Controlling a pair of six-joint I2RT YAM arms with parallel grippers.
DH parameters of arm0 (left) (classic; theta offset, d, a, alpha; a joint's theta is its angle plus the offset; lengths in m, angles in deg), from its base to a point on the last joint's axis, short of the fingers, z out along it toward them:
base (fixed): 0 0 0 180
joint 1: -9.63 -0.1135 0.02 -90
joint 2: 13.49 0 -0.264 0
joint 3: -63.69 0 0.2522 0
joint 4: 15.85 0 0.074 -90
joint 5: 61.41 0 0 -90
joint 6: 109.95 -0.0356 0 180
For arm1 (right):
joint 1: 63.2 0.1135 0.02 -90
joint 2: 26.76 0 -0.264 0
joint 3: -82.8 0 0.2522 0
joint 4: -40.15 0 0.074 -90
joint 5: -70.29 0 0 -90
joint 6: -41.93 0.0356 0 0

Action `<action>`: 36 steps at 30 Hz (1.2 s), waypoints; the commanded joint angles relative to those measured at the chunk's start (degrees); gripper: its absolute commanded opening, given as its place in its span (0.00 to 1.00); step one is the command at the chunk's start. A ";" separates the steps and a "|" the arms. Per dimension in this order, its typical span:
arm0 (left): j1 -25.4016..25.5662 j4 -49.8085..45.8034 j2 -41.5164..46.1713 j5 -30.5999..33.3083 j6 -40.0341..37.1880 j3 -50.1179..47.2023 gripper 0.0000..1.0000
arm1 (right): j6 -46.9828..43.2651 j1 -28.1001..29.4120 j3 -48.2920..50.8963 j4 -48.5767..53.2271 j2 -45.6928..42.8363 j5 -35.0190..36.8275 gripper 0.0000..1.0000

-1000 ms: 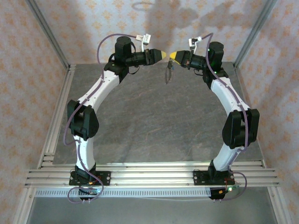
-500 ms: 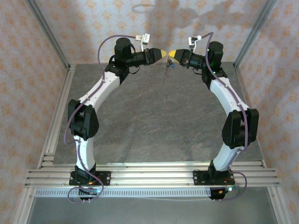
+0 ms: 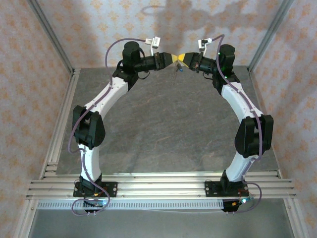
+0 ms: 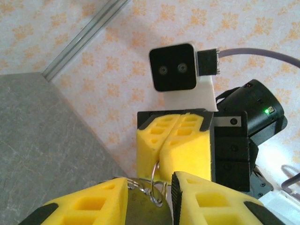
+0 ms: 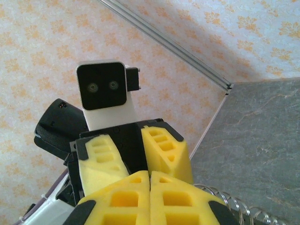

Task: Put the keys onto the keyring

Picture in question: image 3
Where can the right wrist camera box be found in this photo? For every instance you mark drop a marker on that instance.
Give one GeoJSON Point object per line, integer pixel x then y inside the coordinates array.
{"type": "Point", "coordinates": [201, 44]}

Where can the aluminium frame leg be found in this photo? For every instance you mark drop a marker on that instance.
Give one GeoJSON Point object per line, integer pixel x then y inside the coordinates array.
{"type": "Point", "coordinates": [293, 218]}
{"type": "Point", "coordinates": [24, 218]}

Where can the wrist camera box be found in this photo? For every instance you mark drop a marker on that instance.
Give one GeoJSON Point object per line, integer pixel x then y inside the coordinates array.
{"type": "Point", "coordinates": [201, 44]}
{"type": "Point", "coordinates": [156, 42]}

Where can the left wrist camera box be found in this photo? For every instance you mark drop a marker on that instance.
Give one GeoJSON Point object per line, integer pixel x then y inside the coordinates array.
{"type": "Point", "coordinates": [156, 42]}

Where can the aluminium side rail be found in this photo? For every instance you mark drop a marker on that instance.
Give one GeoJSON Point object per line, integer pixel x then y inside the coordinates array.
{"type": "Point", "coordinates": [73, 84]}

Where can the grey metal lower shelf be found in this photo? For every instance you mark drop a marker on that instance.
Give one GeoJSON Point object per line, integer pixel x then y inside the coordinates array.
{"type": "Point", "coordinates": [161, 225]}

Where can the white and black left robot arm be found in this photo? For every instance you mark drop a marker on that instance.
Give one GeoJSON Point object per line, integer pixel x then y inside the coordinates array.
{"type": "Point", "coordinates": [109, 96]}

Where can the aluminium base frame rails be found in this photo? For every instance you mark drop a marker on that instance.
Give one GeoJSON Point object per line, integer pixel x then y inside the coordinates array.
{"type": "Point", "coordinates": [161, 188]}

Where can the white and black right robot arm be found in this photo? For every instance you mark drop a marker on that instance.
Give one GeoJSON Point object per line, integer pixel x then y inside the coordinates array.
{"type": "Point", "coordinates": [235, 99]}

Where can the aluminium corner post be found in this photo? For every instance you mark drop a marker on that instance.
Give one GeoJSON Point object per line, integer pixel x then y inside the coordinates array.
{"type": "Point", "coordinates": [53, 37]}
{"type": "Point", "coordinates": [268, 37]}

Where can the metal carabiner keyring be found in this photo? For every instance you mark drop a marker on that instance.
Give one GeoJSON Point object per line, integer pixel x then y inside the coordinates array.
{"type": "Point", "coordinates": [176, 70]}

